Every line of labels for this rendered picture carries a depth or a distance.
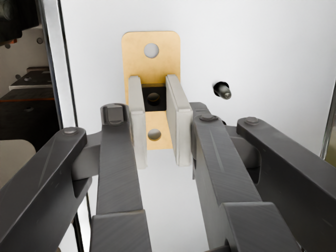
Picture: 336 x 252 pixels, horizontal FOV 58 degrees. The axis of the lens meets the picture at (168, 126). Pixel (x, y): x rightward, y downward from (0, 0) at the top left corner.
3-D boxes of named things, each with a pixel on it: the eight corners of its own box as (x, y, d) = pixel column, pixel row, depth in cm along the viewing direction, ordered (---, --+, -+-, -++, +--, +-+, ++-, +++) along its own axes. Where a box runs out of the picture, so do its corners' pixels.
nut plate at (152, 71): (120, 32, 19) (119, 34, 18) (180, 30, 20) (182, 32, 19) (129, 149, 23) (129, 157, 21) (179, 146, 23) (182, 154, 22)
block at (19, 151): (10, 66, 49) (-130, 144, 23) (85, 63, 50) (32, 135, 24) (20, 108, 52) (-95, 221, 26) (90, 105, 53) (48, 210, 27)
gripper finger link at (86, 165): (133, 177, 13) (59, 182, 12) (131, 129, 17) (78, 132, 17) (130, 145, 12) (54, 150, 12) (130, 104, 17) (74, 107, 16)
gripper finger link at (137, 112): (148, 170, 15) (132, 171, 15) (141, 117, 21) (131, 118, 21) (145, 111, 13) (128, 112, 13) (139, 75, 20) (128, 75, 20)
